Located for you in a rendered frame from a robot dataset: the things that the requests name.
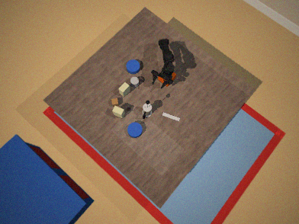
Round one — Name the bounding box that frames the small brown cube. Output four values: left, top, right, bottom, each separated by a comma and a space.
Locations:
111, 98, 119, 107

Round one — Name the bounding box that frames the beige rectangular block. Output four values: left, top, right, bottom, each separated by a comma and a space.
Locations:
112, 106, 125, 119
119, 82, 130, 97

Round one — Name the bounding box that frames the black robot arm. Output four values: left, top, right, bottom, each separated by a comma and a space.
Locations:
159, 39, 175, 81

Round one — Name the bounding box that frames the grey cylinder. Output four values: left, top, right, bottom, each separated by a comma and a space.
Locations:
130, 77, 139, 88

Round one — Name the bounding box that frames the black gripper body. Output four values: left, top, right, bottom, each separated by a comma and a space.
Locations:
151, 68, 173, 84

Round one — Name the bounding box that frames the blue short cylinder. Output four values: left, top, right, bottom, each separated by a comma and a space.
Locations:
127, 122, 143, 138
127, 59, 140, 74

